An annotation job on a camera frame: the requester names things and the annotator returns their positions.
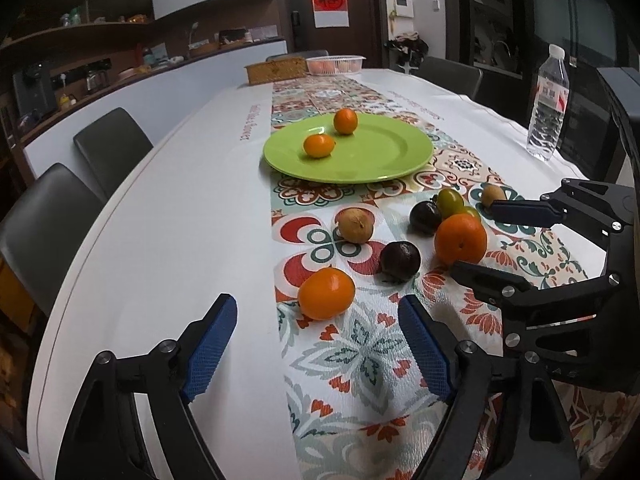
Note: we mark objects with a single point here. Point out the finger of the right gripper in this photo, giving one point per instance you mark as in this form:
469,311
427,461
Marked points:
520,301
579,211

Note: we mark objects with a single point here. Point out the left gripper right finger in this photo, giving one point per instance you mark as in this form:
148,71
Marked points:
459,373

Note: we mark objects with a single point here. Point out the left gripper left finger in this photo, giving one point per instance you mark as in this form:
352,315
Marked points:
103,437

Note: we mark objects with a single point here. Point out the tan round fruit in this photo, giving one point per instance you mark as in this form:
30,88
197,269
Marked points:
490,194

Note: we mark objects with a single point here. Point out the green tomato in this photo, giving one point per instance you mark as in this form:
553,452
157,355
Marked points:
472,212
449,202

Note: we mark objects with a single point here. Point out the medium orange tangerine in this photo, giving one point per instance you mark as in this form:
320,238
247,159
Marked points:
460,237

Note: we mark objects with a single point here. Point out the dark plum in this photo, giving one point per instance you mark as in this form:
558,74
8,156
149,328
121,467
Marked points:
400,260
425,217

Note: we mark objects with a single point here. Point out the small orange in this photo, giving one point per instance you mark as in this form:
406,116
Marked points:
326,293

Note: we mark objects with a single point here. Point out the small tan fruit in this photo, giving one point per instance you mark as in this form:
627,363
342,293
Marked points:
356,225

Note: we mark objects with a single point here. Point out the large orange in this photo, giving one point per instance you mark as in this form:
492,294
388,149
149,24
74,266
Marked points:
345,121

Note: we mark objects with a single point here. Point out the small orange kumquat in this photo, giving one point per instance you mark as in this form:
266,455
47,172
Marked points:
319,145

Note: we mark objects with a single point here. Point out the patterned table runner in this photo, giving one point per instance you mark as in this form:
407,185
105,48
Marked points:
359,406

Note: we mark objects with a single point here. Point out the clear water bottle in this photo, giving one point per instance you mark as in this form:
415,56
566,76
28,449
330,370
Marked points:
549,106

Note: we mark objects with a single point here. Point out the dark chair right side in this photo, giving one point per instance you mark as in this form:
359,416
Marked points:
452,76

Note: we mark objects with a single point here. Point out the dark chair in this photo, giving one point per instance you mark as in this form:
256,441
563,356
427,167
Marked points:
452,76
42,233
112,146

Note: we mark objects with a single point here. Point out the green plate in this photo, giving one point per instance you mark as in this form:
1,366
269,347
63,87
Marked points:
381,148

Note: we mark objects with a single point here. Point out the dark chair near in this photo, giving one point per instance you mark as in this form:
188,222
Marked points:
42,233

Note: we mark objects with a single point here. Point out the clear plastic fruit container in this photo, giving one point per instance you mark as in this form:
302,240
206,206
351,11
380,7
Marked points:
331,65

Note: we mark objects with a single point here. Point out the dark chair table end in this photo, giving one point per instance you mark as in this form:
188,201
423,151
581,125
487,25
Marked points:
301,54

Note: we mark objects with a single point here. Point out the dark chair far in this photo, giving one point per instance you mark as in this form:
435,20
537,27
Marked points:
112,146

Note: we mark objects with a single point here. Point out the black coffee machine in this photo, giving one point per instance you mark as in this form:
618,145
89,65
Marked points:
33,90

